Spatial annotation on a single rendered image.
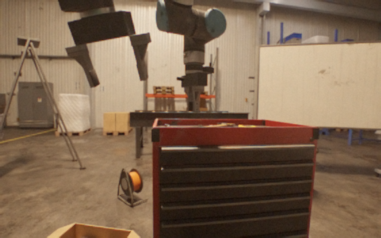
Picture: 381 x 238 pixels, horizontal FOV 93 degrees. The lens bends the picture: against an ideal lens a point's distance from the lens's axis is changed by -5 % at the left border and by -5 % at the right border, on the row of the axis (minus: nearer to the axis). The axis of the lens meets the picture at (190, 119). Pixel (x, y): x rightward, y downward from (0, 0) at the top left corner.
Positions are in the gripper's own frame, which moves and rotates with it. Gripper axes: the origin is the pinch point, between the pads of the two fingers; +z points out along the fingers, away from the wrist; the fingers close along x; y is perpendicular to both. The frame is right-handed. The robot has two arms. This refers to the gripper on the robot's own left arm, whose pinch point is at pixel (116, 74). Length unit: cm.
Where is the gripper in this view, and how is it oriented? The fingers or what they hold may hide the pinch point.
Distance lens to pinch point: 51.2
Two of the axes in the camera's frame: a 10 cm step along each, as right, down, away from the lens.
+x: -9.9, 0.9, 1.5
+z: 1.5, 8.8, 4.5
